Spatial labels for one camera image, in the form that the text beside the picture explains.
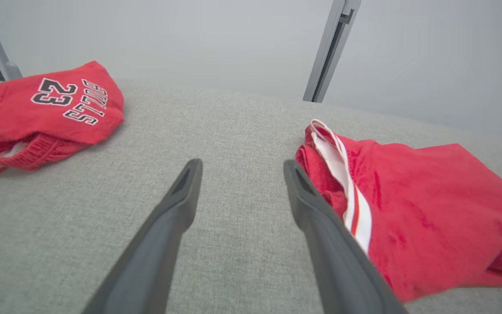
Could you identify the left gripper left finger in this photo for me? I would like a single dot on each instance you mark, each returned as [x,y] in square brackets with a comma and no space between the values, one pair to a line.
[155,248]

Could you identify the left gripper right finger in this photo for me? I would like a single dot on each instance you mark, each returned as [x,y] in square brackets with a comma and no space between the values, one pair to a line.
[334,248]

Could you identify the red and white garment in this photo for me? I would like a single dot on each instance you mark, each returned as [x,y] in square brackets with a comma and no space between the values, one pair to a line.
[429,196]

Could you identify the red Bulls 23 garment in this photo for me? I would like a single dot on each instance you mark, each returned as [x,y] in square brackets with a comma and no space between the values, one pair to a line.
[28,113]

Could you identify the grey double partition post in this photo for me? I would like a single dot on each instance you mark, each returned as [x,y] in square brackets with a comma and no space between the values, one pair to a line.
[327,52]

